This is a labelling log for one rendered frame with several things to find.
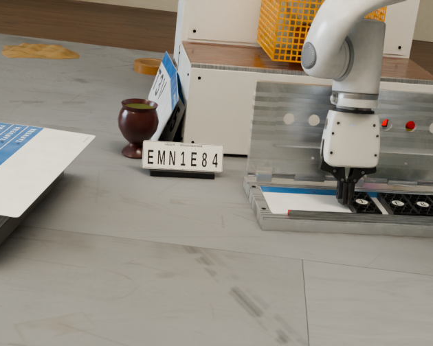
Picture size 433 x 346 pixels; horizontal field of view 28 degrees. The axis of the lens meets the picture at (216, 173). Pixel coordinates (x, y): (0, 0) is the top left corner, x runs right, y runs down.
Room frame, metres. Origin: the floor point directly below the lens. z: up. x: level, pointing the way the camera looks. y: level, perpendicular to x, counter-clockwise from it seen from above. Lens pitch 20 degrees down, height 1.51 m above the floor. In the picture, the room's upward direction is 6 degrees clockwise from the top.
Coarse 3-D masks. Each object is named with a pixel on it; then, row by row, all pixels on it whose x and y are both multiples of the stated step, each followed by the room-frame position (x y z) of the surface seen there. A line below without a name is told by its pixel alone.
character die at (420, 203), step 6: (408, 198) 1.53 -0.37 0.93; (414, 198) 1.53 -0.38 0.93; (420, 198) 1.53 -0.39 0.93; (426, 198) 1.54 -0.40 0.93; (414, 204) 1.50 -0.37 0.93; (420, 204) 1.50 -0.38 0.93; (426, 204) 1.51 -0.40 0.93; (432, 204) 1.51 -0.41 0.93; (420, 210) 1.47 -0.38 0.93; (426, 210) 1.48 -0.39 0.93; (432, 210) 1.48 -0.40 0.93
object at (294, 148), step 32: (256, 96) 1.57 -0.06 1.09; (288, 96) 1.59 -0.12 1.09; (320, 96) 1.60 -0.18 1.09; (384, 96) 1.63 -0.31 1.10; (416, 96) 1.63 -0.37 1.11; (256, 128) 1.56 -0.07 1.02; (288, 128) 1.59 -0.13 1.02; (320, 128) 1.60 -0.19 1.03; (416, 128) 1.63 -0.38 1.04; (256, 160) 1.56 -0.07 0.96; (288, 160) 1.57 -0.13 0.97; (384, 160) 1.60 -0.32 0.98; (416, 160) 1.61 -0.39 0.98
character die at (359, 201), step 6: (354, 192) 1.53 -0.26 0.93; (360, 192) 1.53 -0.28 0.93; (366, 192) 1.53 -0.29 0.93; (354, 198) 1.49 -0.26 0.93; (360, 198) 1.50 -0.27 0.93; (366, 198) 1.51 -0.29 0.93; (354, 204) 1.47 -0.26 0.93; (360, 204) 1.47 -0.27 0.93; (366, 204) 1.47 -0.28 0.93; (372, 204) 1.48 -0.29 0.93; (354, 210) 1.44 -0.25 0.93; (360, 210) 1.44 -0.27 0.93; (366, 210) 1.45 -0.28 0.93; (372, 210) 1.46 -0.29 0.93; (378, 210) 1.45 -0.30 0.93
